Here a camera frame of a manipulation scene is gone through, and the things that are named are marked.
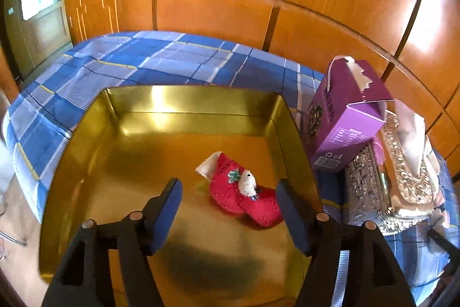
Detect red christmas stocking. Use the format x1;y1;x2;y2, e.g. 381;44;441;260
196;151;283;228

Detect ornate gold tissue box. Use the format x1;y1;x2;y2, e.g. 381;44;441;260
345;110;439;235

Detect gold metal tin tray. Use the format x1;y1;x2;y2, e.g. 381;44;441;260
39;86;322;306

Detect white tissue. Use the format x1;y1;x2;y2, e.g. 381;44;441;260
394;99;432;177

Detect blue plaid tablecloth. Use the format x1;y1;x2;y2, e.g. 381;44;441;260
1;30;460;306

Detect purple carton box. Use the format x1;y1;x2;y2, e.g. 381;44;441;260
302;55;393;173

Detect glass panel door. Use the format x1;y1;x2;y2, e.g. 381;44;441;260
1;0;71;79

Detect wooden wardrobe panels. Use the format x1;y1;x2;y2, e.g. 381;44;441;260
118;0;459;175

